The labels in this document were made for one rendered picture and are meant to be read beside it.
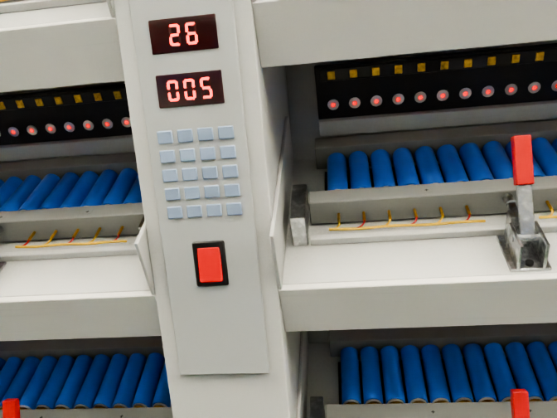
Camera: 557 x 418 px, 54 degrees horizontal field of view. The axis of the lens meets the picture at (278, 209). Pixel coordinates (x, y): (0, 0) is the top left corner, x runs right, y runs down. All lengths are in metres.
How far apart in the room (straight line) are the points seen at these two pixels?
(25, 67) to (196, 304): 0.21
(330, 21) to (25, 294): 0.31
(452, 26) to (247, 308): 0.24
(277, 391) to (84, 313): 0.16
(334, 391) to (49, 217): 0.32
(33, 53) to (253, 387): 0.30
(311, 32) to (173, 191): 0.15
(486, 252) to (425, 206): 0.06
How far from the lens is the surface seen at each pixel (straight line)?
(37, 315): 0.49
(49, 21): 0.44
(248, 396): 0.45
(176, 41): 0.39
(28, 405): 0.64
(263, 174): 0.39
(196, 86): 0.38
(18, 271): 0.51
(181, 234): 0.40
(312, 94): 0.58
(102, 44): 0.42
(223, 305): 0.41
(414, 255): 0.43
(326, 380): 0.59
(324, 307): 0.42
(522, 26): 0.41
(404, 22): 0.39
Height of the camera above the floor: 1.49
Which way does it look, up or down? 12 degrees down
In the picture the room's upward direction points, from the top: 5 degrees counter-clockwise
